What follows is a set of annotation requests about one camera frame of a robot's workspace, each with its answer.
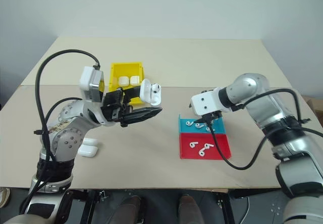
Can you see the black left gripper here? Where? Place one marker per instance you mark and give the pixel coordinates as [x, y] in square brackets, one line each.
[113, 105]

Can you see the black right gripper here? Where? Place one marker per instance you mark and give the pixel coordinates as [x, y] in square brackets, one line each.
[214, 115]

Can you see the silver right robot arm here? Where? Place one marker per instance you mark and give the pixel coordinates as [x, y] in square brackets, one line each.
[252, 87]

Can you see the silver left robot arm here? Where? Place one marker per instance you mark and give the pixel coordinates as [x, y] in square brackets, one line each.
[68, 138]

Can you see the yellow plastic bin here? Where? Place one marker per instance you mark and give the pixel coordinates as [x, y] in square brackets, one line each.
[126, 68]

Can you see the white earbud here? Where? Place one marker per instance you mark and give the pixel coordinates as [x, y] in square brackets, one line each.
[208, 128]
[155, 88]
[202, 153]
[189, 123]
[208, 146]
[198, 125]
[192, 145]

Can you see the blue plastic tray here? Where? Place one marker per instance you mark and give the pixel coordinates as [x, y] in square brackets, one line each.
[219, 128]

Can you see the red plastic tray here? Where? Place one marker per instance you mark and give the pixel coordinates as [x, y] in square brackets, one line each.
[222, 145]

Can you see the brown rounded shape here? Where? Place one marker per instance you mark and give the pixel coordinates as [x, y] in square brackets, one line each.
[188, 209]
[130, 209]

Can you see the brown cardboard box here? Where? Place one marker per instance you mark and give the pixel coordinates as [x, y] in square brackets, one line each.
[315, 108]

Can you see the beige round object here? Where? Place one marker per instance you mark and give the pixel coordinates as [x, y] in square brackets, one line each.
[3, 197]

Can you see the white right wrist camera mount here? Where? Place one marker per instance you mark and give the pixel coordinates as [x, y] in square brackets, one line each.
[204, 101]

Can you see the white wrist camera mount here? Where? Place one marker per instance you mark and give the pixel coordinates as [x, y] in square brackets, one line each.
[88, 80]
[204, 101]

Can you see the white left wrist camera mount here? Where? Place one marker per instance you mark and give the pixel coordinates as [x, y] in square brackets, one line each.
[88, 80]

